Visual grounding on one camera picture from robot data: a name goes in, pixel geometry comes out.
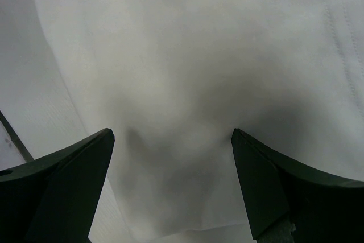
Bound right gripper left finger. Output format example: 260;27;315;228
1;129;115;243

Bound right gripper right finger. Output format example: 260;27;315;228
231;129;363;242

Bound white red-print t-shirt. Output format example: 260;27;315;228
33;0;363;242

